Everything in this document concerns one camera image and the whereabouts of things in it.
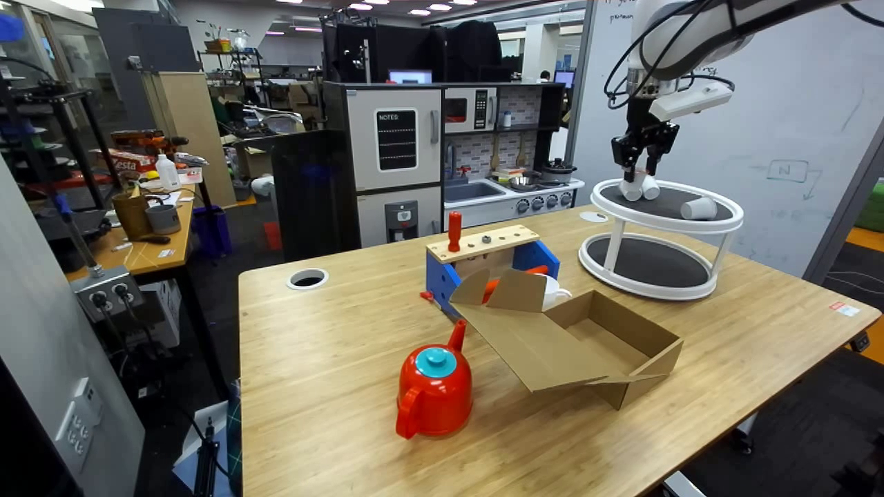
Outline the red white warning sticker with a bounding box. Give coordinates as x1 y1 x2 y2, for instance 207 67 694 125
834 303 860 319

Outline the white two-tier turntable stand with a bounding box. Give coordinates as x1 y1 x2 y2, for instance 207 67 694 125
578 181 743 301

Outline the red toy teapot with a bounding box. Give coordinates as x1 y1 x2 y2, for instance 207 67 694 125
396 320 473 440

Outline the white toy microwave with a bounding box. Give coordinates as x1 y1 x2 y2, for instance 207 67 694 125
442 88 497 134

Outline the toy kitchen playset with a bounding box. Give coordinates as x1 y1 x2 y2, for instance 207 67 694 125
323 83 584 247

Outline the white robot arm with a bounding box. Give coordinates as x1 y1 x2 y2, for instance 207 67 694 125
603 0 882 187

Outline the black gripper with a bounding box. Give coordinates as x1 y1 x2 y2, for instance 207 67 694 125
610 98 681 186

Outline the red toy peg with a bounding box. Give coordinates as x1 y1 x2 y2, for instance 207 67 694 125
449 210 461 251

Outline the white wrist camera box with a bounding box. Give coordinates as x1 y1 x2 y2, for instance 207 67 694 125
650 83 733 121

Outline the brown cardboard box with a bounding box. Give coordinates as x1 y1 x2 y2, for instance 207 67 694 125
451 272 683 410

